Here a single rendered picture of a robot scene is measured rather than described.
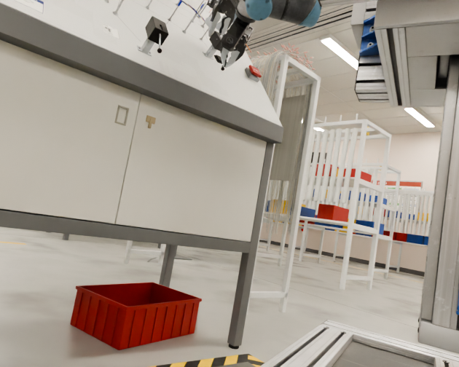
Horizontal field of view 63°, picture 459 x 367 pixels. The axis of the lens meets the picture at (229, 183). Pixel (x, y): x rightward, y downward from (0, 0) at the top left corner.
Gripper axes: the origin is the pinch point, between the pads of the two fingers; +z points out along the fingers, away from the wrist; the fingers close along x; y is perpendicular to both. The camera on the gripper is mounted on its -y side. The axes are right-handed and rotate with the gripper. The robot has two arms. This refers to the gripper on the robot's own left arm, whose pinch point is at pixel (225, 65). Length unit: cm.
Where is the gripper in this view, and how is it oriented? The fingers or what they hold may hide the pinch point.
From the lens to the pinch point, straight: 142.6
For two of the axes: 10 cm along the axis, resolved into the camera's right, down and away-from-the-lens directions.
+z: -3.3, 5.7, 7.6
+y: 3.4, -6.8, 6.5
